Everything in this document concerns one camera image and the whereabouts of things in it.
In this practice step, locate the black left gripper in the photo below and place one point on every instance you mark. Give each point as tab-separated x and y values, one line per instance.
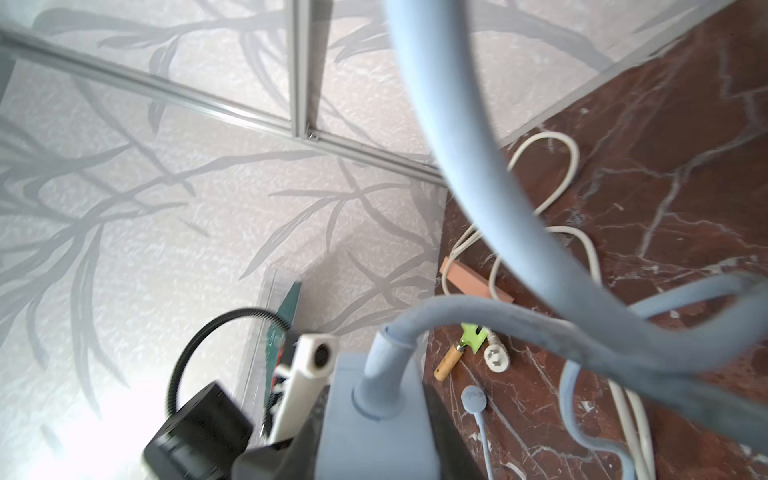
201	440

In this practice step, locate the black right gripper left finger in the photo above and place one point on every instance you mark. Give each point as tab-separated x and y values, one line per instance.
293	459

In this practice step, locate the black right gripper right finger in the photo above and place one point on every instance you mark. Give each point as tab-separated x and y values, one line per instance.
456	461

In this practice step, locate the light blue power strip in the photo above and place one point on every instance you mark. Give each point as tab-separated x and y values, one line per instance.
376	423

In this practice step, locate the pink power strip block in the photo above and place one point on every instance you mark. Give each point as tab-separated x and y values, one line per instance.
469	282

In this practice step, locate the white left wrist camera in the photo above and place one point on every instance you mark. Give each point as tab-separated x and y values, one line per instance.
304	367

